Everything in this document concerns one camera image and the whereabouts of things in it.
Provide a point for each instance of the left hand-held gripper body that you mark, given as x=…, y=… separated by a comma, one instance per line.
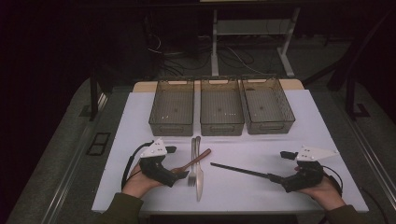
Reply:
x=154, y=169

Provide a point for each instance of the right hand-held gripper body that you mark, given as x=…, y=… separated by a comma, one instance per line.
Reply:
x=303, y=179

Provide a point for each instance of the metal table knife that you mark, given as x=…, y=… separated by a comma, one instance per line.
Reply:
x=199, y=183

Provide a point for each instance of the black chopstick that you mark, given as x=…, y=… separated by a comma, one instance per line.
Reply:
x=246, y=173
x=236, y=169

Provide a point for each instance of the grey mesh basket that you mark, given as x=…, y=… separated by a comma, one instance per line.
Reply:
x=267, y=105
x=221, y=107
x=172, y=107

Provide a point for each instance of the person's left hand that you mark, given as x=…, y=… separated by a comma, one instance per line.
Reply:
x=137, y=183

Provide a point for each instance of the person's right hand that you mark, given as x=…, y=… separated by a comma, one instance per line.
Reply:
x=323, y=193

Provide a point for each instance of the metal fork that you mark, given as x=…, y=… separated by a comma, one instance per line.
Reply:
x=192, y=180

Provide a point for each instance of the wooden spoon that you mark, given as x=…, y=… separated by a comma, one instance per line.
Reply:
x=204, y=155

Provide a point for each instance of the black metal stand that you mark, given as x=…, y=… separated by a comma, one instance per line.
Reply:
x=351, y=93
x=93, y=99

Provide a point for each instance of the metal floor rail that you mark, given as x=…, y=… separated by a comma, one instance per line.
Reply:
x=67, y=180
x=373, y=161

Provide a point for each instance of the white metal table frame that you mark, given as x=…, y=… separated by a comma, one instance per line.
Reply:
x=214, y=59

